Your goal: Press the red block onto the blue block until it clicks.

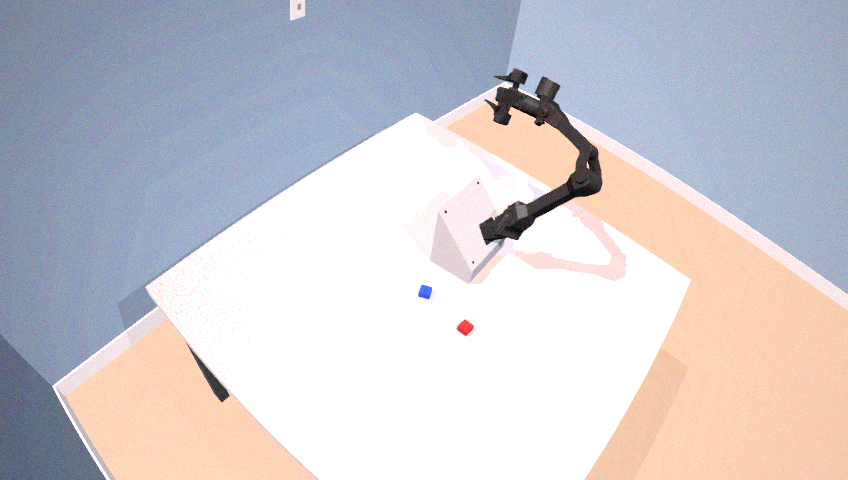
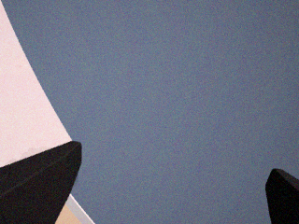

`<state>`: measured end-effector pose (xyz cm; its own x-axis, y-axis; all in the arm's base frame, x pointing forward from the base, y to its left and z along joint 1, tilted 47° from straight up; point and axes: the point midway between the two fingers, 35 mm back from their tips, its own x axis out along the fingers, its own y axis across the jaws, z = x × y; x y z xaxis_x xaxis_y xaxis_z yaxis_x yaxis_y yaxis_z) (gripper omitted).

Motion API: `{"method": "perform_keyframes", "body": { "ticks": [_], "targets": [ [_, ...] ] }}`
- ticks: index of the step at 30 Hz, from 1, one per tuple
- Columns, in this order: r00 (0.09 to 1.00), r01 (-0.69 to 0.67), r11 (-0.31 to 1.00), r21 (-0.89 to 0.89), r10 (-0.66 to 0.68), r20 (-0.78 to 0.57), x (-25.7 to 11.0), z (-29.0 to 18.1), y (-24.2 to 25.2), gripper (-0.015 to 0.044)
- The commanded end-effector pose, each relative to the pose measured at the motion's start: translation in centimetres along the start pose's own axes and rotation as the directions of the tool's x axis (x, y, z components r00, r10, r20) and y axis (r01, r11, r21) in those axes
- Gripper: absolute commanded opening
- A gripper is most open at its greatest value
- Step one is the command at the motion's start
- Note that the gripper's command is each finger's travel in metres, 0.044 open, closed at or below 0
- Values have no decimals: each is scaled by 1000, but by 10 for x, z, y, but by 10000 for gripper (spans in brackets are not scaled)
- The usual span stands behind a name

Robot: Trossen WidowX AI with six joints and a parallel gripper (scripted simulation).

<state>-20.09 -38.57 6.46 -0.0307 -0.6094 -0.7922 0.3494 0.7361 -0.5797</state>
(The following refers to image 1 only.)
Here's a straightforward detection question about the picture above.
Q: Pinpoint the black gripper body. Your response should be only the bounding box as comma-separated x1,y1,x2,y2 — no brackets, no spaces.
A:
493,68,532,126

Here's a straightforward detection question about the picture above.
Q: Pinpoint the red block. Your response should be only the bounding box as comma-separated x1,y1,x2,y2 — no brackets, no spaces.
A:
456,319,474,336

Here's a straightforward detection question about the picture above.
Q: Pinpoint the blue block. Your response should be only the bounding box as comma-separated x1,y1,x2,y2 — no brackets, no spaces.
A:
418,285,433,299

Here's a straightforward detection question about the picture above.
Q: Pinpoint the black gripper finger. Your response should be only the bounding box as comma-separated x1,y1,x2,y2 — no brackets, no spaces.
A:
485,99,499,116
494,72,514,83

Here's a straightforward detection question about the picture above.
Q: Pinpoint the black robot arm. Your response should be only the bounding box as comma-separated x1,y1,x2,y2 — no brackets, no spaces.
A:
479,76,603,245

